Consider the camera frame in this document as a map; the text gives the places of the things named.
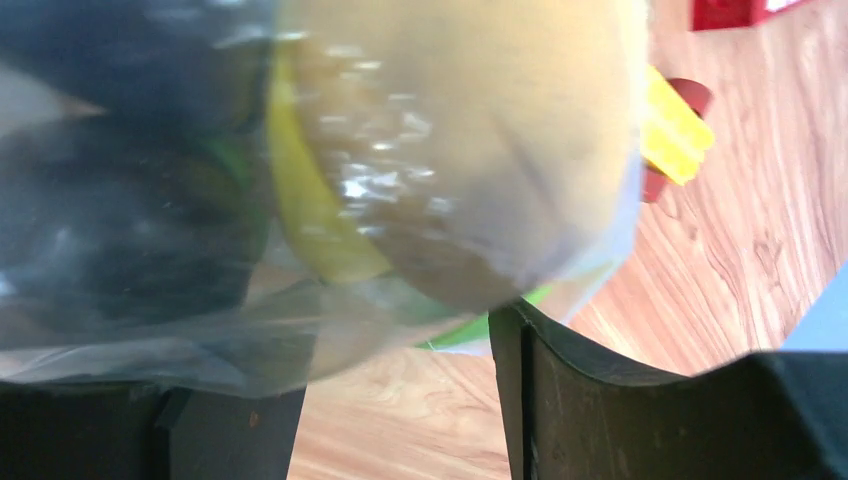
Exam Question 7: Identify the yellow toy block car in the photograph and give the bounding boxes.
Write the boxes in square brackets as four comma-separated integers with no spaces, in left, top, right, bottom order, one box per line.
[640,66,715,203]

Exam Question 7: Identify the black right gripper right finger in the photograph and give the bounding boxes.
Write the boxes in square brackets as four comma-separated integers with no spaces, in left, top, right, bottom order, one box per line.
[488,301,847,480]

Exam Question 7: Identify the dark purple fake eggplant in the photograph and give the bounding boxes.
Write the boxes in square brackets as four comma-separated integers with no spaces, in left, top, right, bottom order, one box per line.
[1,1,275,335]

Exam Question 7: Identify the brown fake potato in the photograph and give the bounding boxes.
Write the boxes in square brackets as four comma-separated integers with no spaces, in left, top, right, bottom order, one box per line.
[278,1,649,312]

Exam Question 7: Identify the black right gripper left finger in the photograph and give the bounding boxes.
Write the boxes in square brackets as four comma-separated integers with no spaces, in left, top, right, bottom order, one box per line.
[1,383,305,480]

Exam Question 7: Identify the clear zip top bag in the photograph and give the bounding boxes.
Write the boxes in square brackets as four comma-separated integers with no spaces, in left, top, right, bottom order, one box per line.
[1,1,639,397]

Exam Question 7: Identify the red white toy block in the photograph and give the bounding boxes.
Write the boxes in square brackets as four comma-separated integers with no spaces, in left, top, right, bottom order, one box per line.
[691,0,808,31]

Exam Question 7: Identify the green fake leaf vegetable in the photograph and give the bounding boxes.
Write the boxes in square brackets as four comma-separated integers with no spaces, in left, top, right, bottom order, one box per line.
[415,284,554,351]

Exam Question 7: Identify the yellow fake banana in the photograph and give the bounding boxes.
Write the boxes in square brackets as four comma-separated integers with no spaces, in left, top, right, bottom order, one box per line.
[265,42,391,283]

